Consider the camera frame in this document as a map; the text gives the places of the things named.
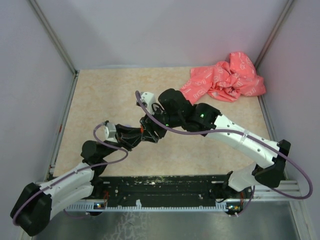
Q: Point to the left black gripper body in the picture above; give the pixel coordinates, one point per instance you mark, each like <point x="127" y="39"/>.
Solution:
<point x="122" y="141"/>

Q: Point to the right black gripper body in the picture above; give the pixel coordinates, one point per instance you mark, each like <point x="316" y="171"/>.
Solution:
<point x="160" y="129"/>

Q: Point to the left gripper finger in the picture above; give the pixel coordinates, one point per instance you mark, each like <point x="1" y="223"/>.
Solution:
<point x="129" y="143"/>
<point x="129" y="131"/>

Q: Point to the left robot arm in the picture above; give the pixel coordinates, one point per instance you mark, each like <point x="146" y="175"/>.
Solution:
<point x="38" y="204"/>

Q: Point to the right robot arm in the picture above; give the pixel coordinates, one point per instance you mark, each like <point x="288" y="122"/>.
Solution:
<point x="171" y="111"/>

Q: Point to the pink patterned cloth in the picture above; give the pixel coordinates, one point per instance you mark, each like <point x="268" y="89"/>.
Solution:
<point x="225" y="81"/>

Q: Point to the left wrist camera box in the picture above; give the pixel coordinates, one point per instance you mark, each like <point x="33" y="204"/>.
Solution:
<point x="110" y="131"/>

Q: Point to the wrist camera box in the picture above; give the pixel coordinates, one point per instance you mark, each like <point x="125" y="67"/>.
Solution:
<point x="110" y="131"/>
<point x="145" y="101"/>

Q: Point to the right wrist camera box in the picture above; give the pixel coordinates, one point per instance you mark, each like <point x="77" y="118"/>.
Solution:
<point x="145" y="101"/>

